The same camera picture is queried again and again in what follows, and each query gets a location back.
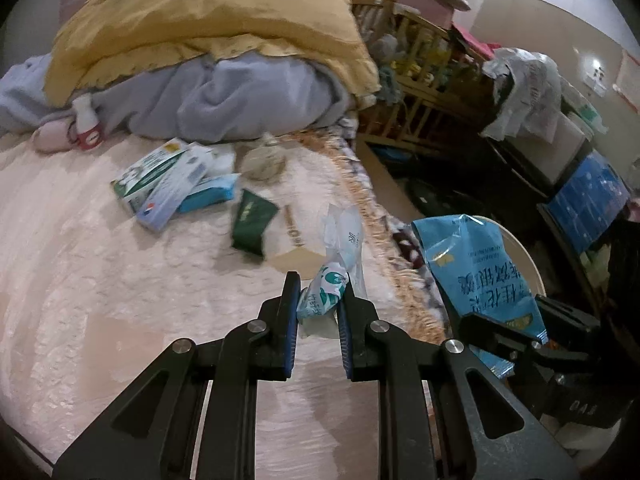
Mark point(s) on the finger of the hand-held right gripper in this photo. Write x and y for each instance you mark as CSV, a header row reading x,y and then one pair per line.
x,y
570,325
500,335

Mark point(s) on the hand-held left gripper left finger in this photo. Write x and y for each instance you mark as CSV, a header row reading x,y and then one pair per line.
x,y
290,340

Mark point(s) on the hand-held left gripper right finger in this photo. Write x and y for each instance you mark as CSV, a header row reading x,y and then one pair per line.
x,y
347,350

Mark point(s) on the white torn plastic packet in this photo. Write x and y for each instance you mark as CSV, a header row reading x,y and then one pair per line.
x,y
320,295

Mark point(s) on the blue snack packet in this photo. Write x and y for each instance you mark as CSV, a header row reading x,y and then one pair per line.
x,y
470,270

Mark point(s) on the white waste bin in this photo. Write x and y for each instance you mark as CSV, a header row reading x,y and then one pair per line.
x,y
530,265

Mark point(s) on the dark green packet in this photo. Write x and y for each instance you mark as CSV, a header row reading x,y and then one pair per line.
x,y
252,220

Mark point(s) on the light blue tissue packet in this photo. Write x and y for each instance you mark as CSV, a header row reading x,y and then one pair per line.
x,y
210,192

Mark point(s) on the beige paper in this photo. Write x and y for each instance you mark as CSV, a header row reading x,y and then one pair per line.
x,y
262,162

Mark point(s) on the white and blue medicine box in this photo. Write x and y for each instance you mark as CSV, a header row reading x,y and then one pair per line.
x,y
170,195

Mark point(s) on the white tissue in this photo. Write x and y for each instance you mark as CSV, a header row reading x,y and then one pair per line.
x,y
220,160

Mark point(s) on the green and white medicine box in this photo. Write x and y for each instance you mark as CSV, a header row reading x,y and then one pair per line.
x,y
145,175

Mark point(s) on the brown white patterned blanket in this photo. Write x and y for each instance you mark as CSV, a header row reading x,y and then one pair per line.
x,y
410,255

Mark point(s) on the blue tissue multipack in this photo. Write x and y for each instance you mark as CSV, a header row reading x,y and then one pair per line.
x,y
585,200

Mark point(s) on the toilet paper pack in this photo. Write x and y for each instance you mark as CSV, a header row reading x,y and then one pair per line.
x,y
590,115

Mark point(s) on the white plastic bag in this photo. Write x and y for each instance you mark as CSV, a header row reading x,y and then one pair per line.
x,y
525,95

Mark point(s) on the wooden crib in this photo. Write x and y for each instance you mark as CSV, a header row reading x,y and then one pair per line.
x,y
425,100

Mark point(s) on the lavender fleece blanket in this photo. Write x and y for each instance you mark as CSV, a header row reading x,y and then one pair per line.
x,y
240,95

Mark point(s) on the colourful clothes pile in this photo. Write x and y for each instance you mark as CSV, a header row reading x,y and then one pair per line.
x,y
415,67

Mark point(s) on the white bottle with red label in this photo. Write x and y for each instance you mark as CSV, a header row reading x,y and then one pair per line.
x,y
87,130

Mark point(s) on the pink soft item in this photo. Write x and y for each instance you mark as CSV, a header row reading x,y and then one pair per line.
x,y
50,137

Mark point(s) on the yellow quilted pillow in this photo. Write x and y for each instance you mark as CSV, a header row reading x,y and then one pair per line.
x,y
200,15

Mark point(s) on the wooden bed frame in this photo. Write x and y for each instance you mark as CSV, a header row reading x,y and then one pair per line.
x,y
390,180

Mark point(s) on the white wall switch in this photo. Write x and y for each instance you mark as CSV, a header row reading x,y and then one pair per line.
x,y
597,77

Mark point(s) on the red wall poster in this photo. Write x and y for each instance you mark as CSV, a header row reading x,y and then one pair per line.
x,y
627,72

